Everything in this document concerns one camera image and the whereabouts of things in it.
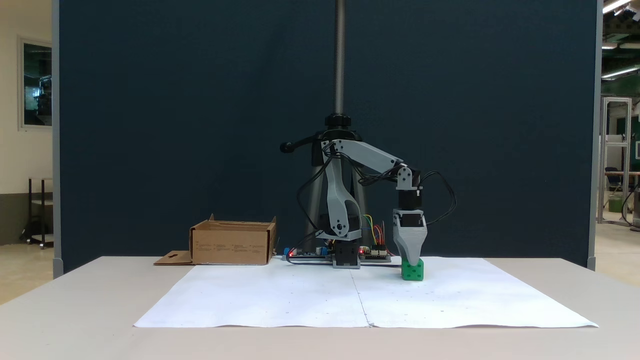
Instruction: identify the white paper sheet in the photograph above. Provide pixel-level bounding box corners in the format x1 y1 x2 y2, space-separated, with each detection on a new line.
350 256 600 330
133 263 372 330

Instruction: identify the black camera tripod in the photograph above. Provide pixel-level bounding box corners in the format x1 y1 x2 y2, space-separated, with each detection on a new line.
279 0 373 256

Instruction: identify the brown cardboard box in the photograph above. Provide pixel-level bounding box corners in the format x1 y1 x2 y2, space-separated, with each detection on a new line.
153 213 278 266

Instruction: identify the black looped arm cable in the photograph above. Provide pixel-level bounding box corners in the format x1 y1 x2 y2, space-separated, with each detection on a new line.
296 152 332 237

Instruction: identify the ceiling strip light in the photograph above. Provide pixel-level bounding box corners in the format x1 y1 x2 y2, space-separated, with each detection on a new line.
602 0 635 15
601 64 640 81

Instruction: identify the green die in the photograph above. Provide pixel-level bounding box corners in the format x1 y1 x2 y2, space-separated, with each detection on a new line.
401 258 425 282

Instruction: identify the yellow jumper wire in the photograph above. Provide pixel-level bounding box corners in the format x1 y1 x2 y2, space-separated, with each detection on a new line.
362 213 377 246

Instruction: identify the dark blue partition panel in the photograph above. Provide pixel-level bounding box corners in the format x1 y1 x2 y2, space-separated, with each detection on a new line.
51 0 602 274

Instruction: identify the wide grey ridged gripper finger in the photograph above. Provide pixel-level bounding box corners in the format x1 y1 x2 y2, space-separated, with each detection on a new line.
393 228 429 264

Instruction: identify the black gripper motor cable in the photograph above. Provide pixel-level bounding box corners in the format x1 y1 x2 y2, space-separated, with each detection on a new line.
419 171 457 226

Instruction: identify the framed wall window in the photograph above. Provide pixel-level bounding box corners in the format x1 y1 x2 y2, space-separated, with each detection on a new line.
18 36 53 132

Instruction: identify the aluminium profile frame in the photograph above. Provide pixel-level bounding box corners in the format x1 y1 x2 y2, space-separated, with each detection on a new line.
597 96 634 227

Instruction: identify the black shelf cart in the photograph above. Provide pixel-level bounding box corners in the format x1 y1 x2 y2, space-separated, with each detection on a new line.
20 177 54 250

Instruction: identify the blue circuit board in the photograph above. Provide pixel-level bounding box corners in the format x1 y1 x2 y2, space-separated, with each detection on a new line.
284 245 334 261

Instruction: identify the circuit board with jumper wires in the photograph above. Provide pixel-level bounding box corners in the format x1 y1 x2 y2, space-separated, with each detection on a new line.
360 244 392 262

